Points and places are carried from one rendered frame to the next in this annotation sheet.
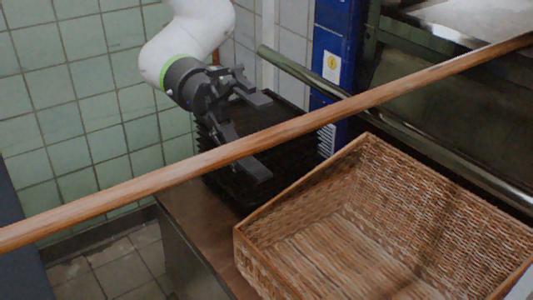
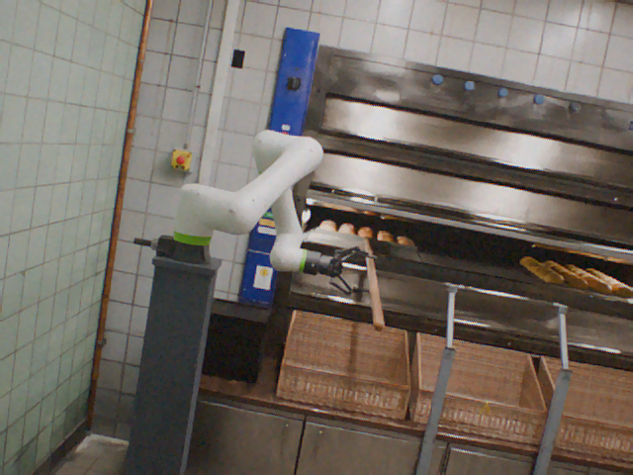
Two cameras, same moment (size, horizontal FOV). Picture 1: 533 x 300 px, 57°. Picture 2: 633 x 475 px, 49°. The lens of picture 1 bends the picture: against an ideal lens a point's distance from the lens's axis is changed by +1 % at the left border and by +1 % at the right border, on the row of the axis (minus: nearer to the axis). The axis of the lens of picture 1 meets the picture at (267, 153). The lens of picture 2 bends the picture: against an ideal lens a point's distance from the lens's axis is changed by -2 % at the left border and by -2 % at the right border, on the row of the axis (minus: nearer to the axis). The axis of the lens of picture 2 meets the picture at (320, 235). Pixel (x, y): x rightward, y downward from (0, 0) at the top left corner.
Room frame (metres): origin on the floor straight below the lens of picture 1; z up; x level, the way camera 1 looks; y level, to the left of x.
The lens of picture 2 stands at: (-0.77, 2.32, 1.66)
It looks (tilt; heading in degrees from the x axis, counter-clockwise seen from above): 7 degrees down; 306
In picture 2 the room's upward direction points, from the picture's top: 11 degrees clockwise
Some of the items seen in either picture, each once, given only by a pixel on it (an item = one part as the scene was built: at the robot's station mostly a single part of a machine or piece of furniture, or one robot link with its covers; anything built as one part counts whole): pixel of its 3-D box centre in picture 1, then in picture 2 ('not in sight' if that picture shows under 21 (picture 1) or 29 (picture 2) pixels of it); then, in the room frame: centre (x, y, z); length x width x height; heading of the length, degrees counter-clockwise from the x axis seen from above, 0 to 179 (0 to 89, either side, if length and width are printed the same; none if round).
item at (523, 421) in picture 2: not in sight; (474, 385); (0.36, -0.60, 0.72); 0.56 x 0.49 x 0.28; 34
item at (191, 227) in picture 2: not in sight; (199, 214); (0.90, 0.72, 1.36); 0.16 x 0.13 x 0.19; 7
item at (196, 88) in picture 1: (211, 101); (331, 266); (0.77, 0.10, 1.19); 0.09 x 0.07 x 0.08; 35
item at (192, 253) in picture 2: not in sight; (173, 246); (0.95, 0.75, 1.23); 0.26 x 0.15 x 0.06; 39
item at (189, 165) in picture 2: not in sight; (183, 159); (1.73, 0.08, 1.46); 0.10 x 0.07 x 0.10; 35
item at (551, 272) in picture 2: not in sight; (574, 275); (0.30, -1.51, 1.21); 0.61 x 0.48 x 0.06; 125
